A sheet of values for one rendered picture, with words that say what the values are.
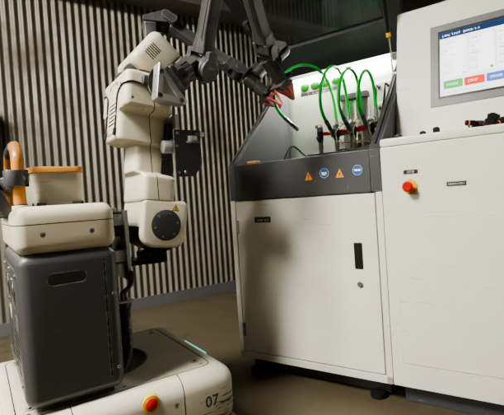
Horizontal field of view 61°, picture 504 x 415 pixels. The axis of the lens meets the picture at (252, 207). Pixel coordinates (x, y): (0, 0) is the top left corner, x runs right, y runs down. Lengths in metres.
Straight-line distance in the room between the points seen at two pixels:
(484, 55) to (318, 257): 0.99
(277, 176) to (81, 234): 0.90
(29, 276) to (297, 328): 1.10
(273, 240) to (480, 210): 0.81
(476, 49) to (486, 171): 0.56
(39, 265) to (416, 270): 1.20
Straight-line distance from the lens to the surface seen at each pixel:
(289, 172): 1.78
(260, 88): 1.97
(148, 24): 2.01
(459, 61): 1.92
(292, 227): 1.79
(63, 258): 1.22
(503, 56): 1.90
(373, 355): 1.77
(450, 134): 1.59
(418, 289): 1.64
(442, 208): 1.58
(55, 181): 1.37
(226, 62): 1.98
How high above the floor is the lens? 0.79
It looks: 1 degrees down
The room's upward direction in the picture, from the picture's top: 4 degrees counter-clockwise
